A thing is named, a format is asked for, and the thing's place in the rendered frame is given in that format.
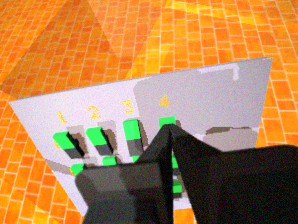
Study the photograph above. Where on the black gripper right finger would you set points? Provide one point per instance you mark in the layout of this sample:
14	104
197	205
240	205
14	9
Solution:
203	168

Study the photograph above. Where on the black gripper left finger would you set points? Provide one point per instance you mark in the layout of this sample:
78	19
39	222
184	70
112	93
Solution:
149	176

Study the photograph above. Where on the white switch panel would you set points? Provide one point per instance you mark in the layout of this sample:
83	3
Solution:
114	122

